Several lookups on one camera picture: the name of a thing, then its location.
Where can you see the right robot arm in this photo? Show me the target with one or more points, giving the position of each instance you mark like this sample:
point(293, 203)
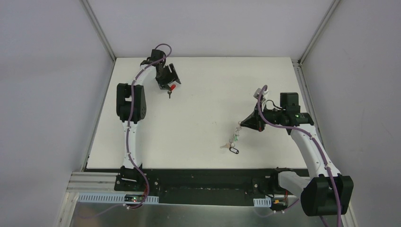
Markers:
point(328, 191)

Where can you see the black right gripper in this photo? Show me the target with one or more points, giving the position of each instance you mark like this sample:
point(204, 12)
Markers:
point(259, 117)

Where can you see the aluminium frame rail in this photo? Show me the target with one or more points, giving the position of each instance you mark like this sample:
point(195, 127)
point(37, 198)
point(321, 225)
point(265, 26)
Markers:
point(91, 182)

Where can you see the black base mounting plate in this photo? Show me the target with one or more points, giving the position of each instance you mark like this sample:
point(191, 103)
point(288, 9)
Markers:
point(222, 187)

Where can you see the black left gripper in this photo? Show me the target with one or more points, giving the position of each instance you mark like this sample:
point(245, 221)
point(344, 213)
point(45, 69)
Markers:
point(169, 75)

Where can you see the key with black tag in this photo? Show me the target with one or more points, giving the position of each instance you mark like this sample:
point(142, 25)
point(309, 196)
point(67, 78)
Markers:
point(234, 150)

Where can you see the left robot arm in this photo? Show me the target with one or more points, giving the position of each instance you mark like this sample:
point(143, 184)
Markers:
point(131, 107)

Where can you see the white slotted cable duct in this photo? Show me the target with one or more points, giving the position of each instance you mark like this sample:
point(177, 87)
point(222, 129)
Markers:
point(116, 198)

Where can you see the key with green tag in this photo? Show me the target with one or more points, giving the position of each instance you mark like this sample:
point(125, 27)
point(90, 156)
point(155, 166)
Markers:
point(231, 142)

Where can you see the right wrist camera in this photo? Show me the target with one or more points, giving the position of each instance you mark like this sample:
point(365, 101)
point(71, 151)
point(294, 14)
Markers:
point(263, 96)

